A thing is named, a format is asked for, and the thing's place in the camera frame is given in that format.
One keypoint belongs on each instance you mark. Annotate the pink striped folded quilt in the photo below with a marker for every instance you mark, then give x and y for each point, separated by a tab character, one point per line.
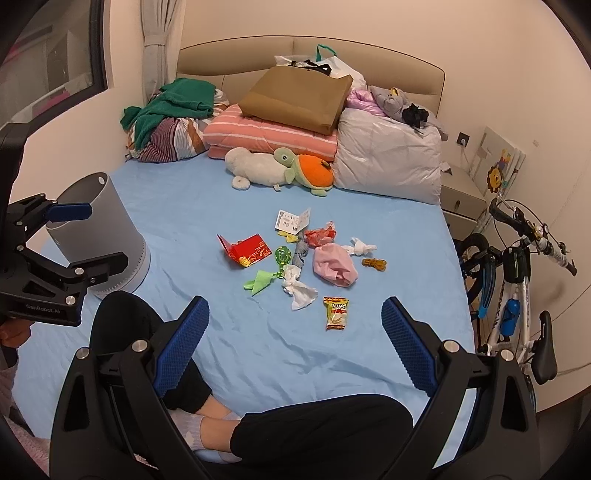
231	129

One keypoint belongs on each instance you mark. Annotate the grey white pillow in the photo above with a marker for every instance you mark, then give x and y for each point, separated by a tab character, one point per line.
378	155

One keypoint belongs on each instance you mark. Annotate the lion picture board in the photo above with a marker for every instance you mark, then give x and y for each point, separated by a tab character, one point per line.
496	164

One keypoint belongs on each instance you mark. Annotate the grey knotted mesh cloth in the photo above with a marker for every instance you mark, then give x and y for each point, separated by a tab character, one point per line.
300	251

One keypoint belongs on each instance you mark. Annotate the green garment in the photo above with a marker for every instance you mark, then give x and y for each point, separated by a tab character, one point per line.
183	98

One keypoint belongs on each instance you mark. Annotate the white instruction leaflet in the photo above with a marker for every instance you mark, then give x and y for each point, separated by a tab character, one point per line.
292	223

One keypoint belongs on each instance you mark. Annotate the green toy watch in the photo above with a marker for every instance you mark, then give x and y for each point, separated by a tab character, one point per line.
282	255

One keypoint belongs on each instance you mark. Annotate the small white knotted tissue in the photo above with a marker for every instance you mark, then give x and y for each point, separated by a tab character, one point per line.
357	247

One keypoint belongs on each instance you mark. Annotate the white bicycle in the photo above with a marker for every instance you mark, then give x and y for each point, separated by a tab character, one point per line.
486	268

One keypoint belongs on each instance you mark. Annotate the person left hand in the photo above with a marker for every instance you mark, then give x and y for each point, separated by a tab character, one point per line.
15	332

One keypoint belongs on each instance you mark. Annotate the light blue bed sheet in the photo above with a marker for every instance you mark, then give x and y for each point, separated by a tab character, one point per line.
281	335

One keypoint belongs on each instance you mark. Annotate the orange crumpled plastic wrapper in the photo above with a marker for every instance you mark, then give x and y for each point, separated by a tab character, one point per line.
321	236

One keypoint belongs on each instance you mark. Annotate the yellow bow tie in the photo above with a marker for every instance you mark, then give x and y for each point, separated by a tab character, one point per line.
290	238

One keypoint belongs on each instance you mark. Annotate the white plastic bag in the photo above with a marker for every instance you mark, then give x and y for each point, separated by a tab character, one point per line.
326	61

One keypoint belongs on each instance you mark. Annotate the dark window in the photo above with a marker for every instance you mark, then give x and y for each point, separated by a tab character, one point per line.
55	63

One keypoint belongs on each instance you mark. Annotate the pink lilac cloth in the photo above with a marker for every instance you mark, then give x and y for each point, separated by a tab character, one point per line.
363	100

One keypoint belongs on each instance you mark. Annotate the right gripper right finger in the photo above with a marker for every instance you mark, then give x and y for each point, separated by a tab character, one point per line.
501	439

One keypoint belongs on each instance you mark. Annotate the green paper scrap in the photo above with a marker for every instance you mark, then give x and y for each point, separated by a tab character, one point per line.
262	281

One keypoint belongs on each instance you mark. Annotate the grey curtain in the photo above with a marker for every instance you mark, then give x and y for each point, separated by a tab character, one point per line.
161	22

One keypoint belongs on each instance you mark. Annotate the yellow snack packet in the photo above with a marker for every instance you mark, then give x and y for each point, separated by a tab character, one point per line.
337	309

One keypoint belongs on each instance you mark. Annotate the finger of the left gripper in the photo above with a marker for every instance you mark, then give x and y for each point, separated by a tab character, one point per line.
69	212
99	270

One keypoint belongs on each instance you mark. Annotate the white bedside table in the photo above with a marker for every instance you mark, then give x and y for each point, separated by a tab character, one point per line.
461	201

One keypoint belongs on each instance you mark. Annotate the white plush seal toy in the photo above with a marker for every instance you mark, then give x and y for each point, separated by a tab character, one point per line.
250	168

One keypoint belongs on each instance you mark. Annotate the wall socket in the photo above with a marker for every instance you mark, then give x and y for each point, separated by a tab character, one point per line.
463	139

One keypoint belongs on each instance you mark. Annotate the large white tissue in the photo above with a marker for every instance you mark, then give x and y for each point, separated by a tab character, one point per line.
301	294

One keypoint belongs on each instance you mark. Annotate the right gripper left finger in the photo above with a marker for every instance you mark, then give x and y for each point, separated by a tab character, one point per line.
111	422

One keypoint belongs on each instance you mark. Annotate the beige padded headboard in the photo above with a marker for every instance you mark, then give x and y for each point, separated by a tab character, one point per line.
234	65

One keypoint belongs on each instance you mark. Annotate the grey plush toy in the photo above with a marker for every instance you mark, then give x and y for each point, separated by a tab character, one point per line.
393	101

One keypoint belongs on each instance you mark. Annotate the grey cylindrical trash bin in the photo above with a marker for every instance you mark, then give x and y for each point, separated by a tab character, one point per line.
109	229

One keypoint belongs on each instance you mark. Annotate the red gold envelope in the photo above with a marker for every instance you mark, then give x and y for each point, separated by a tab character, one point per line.
246	252

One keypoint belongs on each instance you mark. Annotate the striped folded clothes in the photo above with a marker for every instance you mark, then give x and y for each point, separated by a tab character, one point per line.
176	138

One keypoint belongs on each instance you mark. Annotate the green orange turtle plush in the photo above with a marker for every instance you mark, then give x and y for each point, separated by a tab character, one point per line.
310	171

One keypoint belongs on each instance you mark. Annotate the pink cloth hat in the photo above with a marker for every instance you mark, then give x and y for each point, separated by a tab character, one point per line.
332	263

